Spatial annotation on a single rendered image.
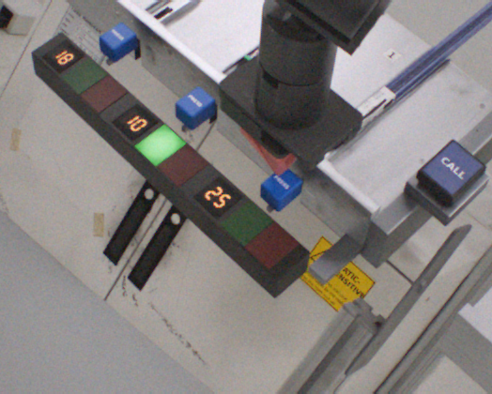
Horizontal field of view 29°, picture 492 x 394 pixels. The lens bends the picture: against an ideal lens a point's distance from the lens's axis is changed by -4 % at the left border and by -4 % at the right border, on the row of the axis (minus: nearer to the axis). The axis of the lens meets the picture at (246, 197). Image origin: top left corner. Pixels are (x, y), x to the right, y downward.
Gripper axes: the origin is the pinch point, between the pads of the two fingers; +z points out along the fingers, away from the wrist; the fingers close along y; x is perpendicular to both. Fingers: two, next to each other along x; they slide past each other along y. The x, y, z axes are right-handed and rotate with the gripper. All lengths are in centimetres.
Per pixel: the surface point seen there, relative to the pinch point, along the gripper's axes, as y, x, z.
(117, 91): 17.1, 4.3, 2.4
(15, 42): 143, -48, 145
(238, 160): 17.9, -13.8, 33.8
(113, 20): 24.8, -1.3, 3.0
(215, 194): 2.6, 5.3, 2.3
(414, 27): 66, -138, 143
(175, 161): 7.5, 5.6, 2.3
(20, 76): 56, -5, 44
